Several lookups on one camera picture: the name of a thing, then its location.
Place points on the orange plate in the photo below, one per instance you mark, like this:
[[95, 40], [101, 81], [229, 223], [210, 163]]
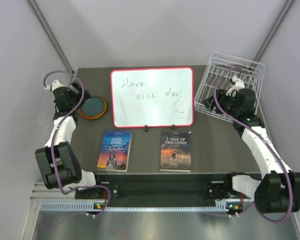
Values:
[[98, 116]]

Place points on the pink framed whiteboard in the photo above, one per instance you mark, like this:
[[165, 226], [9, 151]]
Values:
[[152, 97]]

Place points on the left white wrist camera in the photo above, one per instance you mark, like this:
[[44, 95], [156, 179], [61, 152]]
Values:
[[53, 86]]

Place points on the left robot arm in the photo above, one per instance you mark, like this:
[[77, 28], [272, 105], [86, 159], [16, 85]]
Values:
[[57, 160]]

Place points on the Jane Eyre book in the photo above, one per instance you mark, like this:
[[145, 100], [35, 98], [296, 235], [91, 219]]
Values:
[[115, 150]]

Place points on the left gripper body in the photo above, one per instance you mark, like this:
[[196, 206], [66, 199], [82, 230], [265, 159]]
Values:
[[75, 97]]

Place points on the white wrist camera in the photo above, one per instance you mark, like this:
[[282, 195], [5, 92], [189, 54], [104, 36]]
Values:
[[236, 85], [53, 86]]

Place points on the Tale of Two Cities book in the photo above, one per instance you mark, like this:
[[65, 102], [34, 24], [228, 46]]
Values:
[[175, 151]]

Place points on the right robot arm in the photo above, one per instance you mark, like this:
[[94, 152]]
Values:
[[265, 160]]

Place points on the aluminium rail frame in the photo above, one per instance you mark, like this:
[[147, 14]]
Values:
[[96, 198]]

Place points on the white wire dish rack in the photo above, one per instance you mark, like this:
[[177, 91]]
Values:
[[221, 64]]

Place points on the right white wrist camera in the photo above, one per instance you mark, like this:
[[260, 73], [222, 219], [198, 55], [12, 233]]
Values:
[[236, 85]]

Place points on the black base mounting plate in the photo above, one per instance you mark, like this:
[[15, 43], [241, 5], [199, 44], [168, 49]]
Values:
[[165, 194]]

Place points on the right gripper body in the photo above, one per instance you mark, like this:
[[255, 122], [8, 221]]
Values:
[[228, 102]]

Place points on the teal ceramic plate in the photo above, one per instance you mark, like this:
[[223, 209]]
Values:
[[93, 107]]

